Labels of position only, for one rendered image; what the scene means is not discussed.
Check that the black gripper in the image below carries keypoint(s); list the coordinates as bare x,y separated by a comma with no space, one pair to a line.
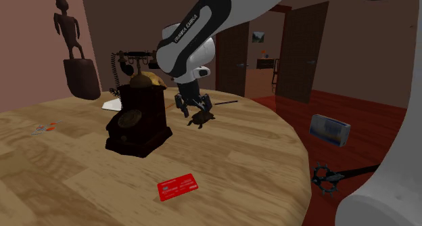
189,90

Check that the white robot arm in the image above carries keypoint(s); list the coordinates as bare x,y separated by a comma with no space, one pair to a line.
254,4

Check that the dark turtle figure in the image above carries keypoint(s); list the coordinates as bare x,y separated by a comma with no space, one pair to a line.
200,118

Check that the black pen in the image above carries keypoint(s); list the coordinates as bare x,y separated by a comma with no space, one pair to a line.
226,102

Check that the yellow curved object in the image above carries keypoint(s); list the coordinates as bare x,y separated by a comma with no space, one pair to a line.
157,79

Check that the dark brown door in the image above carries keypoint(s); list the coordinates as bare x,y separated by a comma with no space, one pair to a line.
301,53
232,60

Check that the dark wooden antique telephone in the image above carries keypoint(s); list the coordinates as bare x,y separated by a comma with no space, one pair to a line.
140,123

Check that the round wooden table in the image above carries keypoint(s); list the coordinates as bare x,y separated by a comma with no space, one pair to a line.
230,159

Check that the dark chest of drawers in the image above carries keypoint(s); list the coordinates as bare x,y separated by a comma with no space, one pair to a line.
265,63

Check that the white flat sheet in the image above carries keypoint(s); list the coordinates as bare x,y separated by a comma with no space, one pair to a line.
112,105

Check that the red card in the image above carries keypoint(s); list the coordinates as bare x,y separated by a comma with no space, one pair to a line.
177,187

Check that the dark wooden human statue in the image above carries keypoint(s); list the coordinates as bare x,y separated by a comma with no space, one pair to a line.
80,75

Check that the blue grey box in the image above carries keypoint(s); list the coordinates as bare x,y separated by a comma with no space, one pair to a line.
329,130

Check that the black spiked mace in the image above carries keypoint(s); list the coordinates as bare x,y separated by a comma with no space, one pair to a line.
324,179

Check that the wall picture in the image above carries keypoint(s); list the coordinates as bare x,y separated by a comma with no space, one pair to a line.
258,37

